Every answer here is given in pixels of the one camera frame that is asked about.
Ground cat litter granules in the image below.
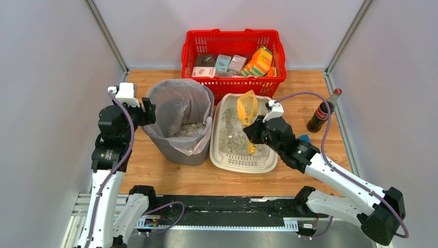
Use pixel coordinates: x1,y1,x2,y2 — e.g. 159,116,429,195
219,107,270,156

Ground blue and tan box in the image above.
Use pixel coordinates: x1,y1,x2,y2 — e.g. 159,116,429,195
299,134,312,144

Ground beige litter box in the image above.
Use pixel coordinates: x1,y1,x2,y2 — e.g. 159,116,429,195
210,94,278,174

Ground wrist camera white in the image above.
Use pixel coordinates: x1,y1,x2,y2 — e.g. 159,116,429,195
262,100,284,123
107,82,140,107

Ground orange green sponge pack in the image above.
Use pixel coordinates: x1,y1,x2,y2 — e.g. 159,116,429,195
240,45,273,77

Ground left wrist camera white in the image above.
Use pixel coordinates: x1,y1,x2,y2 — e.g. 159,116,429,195
107,82,140,107

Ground teal small box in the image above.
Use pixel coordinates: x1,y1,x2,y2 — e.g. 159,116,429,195
214,54,232,71

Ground yellow litter scoop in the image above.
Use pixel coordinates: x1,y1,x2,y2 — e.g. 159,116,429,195
237,90,259,156

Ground brown round item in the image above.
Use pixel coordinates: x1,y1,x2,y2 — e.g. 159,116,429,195
194,54,216,67

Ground cola glass bottle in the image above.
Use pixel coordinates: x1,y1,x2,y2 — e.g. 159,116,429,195
307,88,342,133

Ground white pink sponge box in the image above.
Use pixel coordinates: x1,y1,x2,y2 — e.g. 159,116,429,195
191,67,216,78

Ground red shopping basket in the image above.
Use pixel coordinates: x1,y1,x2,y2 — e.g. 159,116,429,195
181,29,287,102

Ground translucent plastic bin liner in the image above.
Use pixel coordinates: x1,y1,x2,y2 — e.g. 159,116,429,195
142,79,215,157

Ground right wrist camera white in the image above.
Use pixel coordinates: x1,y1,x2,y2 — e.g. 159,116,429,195
262,100,284,123

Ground grey small box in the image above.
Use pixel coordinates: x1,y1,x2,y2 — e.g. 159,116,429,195
228,55,247,73

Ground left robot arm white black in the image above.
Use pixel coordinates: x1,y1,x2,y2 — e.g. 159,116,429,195
76,98,155,247

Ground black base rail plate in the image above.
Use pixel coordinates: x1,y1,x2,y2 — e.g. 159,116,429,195
148,195,317,227

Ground litter clumps in bin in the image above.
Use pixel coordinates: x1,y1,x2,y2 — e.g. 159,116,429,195
174,123,205,137

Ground grey mesh trash bin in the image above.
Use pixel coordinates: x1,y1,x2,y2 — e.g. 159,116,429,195
140,79,215,167

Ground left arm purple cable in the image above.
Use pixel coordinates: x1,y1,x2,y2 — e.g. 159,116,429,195
84,89,185,248

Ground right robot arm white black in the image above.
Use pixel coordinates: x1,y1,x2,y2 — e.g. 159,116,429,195
243,115,405,246

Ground grey sponge label box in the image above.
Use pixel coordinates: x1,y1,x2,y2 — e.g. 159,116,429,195
215,71,234,78

